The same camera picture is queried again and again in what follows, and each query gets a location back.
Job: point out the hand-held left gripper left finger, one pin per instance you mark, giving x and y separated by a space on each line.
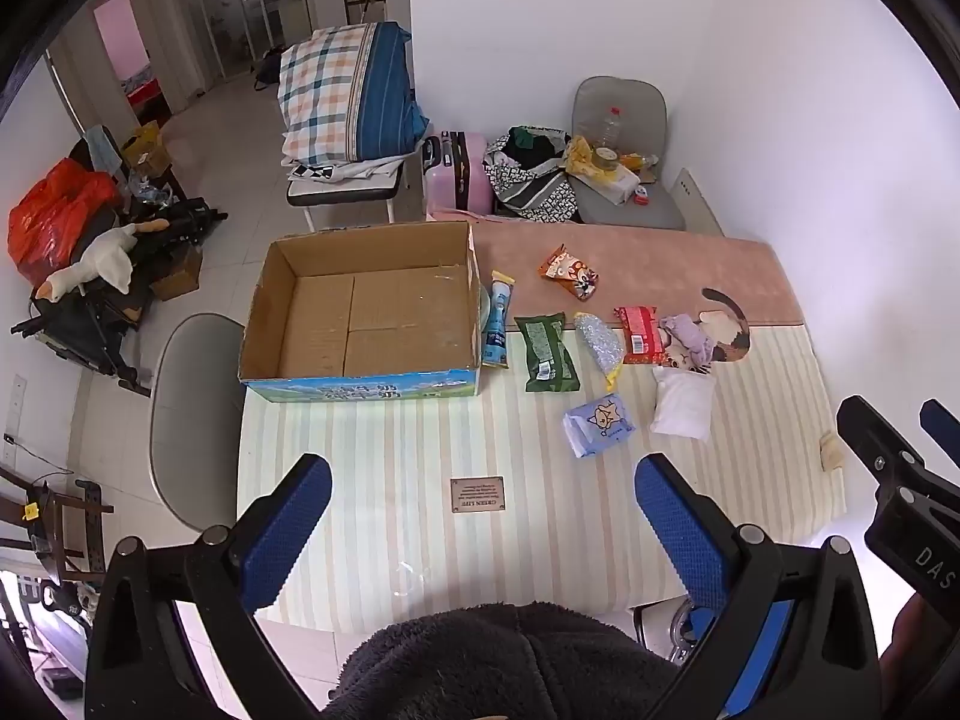
289 532

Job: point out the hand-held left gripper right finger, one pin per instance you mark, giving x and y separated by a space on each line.
679 532

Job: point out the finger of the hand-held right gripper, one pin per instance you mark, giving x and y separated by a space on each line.
943 424
874 439

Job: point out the white pillow packet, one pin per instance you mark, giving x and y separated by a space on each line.
682 405

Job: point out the light blue tissue packet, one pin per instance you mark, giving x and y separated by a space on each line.
600 424

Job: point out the purple towel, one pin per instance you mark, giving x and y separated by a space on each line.
688 331

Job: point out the red snack packet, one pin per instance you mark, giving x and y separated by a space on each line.
637 330

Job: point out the silver and yellow snack packet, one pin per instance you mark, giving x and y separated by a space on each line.
600 341

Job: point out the green snack packet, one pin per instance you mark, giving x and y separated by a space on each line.
547 352

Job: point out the blue and white tube packet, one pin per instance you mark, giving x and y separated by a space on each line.
496 322

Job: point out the orange snack packet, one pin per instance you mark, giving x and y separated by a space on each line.
568 274

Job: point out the person's right forearm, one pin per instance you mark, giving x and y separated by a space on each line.
919 649

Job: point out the pink striped cat-print rug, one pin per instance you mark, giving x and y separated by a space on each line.
420 450

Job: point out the plain grey chair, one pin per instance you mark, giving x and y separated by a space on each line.
195 405

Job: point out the person's dark fleece clothing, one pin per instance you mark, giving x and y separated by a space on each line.
510 664

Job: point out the dark wooden rack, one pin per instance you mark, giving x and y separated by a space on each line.
56 525

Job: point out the small brown cardboard box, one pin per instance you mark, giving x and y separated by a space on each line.
178 277

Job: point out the black folded stroller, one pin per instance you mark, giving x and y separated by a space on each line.
82 322

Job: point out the white leaning board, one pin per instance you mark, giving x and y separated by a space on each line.
697 199

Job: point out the grey padded chair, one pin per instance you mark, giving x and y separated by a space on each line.
637 206

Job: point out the white goose plush toy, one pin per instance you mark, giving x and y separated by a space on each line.
105 259

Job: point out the small red packet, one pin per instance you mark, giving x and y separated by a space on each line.
643 196

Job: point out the white folding bench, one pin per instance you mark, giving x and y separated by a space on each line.
337 195

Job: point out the white tissue box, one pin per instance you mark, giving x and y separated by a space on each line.
609 184

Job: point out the white folded cloth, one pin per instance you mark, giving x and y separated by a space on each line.
337 169

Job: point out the black and white patterned bag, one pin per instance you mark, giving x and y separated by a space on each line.
536 191

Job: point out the yellow plastic bag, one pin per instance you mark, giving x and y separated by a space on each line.
581 157

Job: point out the orange plastic bag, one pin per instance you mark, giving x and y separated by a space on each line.
56 217

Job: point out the pink suitcase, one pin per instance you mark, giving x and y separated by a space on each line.
469 172

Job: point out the clear plastic bottle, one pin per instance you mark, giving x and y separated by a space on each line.
611 127

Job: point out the yellow-topped cardboard box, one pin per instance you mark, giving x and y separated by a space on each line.
144 150

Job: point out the plaid quilt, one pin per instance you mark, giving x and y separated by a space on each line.
322 90

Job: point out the blue folded bedding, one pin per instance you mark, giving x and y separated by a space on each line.
390 90

